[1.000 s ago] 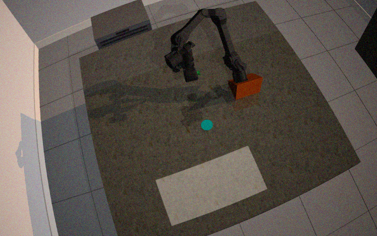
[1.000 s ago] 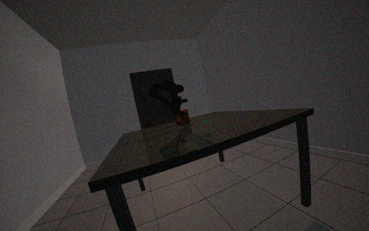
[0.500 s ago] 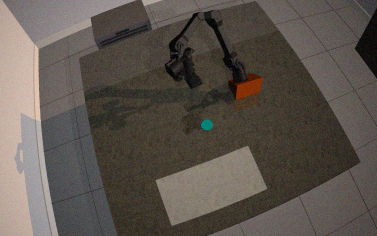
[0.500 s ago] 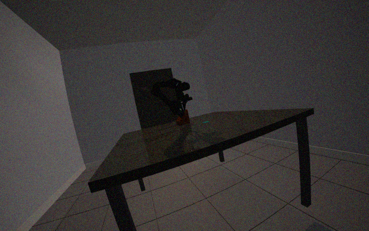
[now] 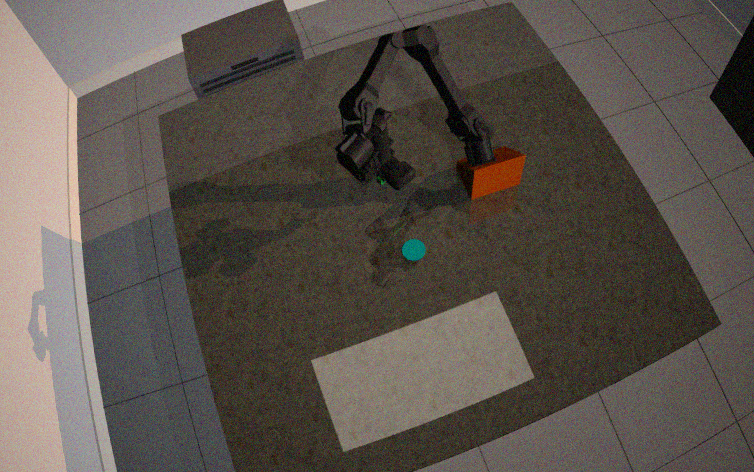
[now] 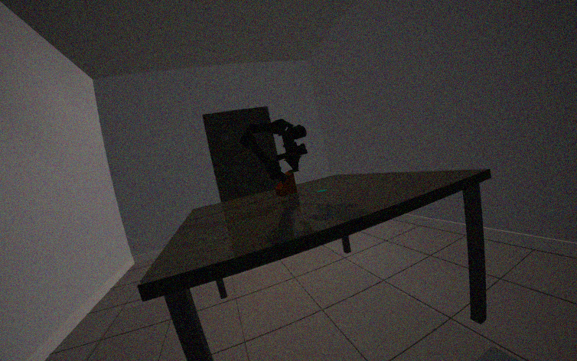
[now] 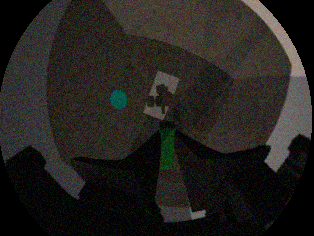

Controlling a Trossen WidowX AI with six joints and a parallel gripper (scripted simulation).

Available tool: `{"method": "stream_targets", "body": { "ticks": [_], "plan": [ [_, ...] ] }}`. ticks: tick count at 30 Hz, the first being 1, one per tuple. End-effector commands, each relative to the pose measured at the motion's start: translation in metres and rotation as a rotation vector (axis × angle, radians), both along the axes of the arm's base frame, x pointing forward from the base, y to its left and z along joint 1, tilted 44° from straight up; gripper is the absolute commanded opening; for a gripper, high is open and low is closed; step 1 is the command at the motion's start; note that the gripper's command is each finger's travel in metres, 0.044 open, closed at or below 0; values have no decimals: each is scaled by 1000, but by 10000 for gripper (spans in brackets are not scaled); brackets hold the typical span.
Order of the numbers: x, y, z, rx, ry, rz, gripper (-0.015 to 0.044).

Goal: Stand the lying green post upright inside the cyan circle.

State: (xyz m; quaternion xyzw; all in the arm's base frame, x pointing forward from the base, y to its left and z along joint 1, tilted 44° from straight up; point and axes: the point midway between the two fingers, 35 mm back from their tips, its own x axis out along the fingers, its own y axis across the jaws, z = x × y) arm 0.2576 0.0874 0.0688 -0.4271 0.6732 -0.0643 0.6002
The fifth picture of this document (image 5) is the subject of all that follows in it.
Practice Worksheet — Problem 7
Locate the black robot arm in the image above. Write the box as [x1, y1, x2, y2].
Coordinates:
[335, 25, 496, 182]

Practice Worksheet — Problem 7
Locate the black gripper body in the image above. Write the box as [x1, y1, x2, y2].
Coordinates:
[372, 137, 416, 190]

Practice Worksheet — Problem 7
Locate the teal circle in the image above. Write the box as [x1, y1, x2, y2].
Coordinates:
[402, 239, 426, 261]

